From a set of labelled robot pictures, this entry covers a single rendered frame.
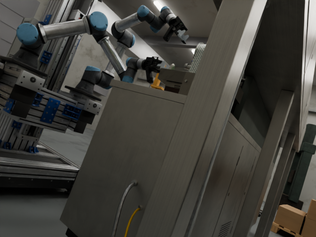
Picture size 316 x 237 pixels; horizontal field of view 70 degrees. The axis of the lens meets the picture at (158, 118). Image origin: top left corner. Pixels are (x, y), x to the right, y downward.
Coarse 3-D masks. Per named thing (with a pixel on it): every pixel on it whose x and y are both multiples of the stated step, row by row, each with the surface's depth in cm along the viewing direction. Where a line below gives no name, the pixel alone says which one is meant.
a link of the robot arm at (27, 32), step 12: (96, 12) 141; (24, 24) 129; (36, 24) 133; (60, 24) 137; (72, 24) 139; (84, 24) 141; (96, 24) 141; (24, 36) 129; (36, 36) 131; (48, 36) 136; (60, 36) 140
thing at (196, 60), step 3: (195, 57) 132; (198, 57) 131; (195, 60) 132; (198, 60) 131; (192, 63) 132; (195, 63) 131; (198, 63) 130; (192, 66) 132; (195, 66) 131; (192, 69) 131; (195, 69) 130; (192, 72) 131; (195, 72) 130
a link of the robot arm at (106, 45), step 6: (96, 36) 156; (102, 36) 157; (108, 36) 164; (102, 42) 159; (108, 42) 160; (108, 48) 160; (108, 54) 161; (114, 54) 161; (114, 60) 162; (120, 60) 164; (114, 66) 163; (120, 66) 163; (120, 72) 164; (120, 78) 166
